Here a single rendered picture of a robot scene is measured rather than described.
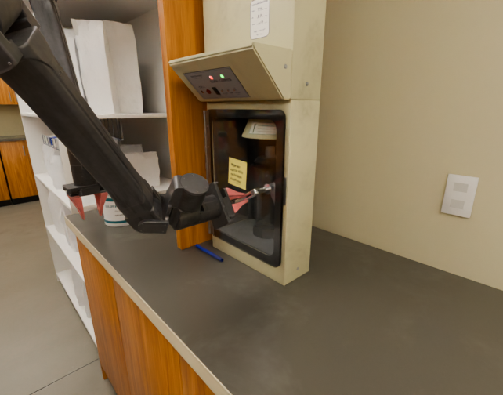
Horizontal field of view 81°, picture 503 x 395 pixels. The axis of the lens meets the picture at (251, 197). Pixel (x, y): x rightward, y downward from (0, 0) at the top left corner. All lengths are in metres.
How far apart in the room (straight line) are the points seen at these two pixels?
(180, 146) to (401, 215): 0.73
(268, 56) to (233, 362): 0.59
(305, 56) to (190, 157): 0.46
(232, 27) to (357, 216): 0.73
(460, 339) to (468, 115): 0.55
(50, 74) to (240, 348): 0.55
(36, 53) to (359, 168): 0.92
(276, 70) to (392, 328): 0.60
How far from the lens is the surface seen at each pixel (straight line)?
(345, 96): 1.10
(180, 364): 0.83
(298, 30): 0.71
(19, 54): 0.43
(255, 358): 0.63
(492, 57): 0.98
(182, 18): 0.97
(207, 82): 0.79
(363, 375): 0.64
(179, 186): 0.56
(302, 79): 0.71
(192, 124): 0.95
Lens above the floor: 1.39
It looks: 17 degrees down
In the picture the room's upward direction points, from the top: straight up
